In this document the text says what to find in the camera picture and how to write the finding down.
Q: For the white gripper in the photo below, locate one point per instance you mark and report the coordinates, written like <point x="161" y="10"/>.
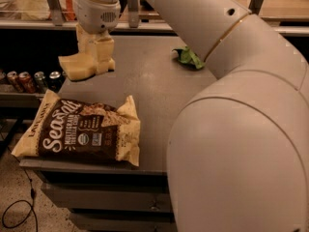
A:
<point x="97" y="14"/>

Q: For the yellow sponge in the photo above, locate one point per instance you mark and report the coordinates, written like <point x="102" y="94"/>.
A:
<point x="78" y="66"/>

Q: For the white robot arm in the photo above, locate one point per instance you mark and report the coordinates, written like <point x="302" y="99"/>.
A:
<point x="238" y="151"/>

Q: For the white orange plastic bag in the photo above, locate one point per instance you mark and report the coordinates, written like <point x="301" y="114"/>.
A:
<point x="39" y="9"/>

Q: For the brown sea salt chip bag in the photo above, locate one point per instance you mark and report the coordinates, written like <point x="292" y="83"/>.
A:
<point x="69" y="129"/>

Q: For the green chip bag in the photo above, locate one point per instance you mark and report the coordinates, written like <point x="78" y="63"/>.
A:
<point x="187" y="57"/>

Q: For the grey soda can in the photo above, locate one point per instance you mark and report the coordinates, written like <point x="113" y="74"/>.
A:
<point x="64" y="75"/>

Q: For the dark soda can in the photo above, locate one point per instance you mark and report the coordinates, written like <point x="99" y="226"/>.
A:
<point x="55" y="81"/>

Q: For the silver green soda can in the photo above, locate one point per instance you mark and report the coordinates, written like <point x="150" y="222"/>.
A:
<point x="41" y="81"/>

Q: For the grey drawer cabinet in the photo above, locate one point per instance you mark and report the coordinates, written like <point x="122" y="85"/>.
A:
<point x="119" y="197"/>

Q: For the orange soda can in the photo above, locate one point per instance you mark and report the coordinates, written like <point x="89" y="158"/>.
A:
<point x="27" y="82"/>

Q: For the red soda can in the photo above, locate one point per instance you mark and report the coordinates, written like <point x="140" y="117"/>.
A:
<point x="13" y="79"/>

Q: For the metal bracket middle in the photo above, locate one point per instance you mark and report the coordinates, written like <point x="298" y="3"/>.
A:
<point x="133" y="13"/>

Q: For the metal bracket left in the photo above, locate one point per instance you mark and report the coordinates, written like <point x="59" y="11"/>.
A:
<point x="56" y="12"/>

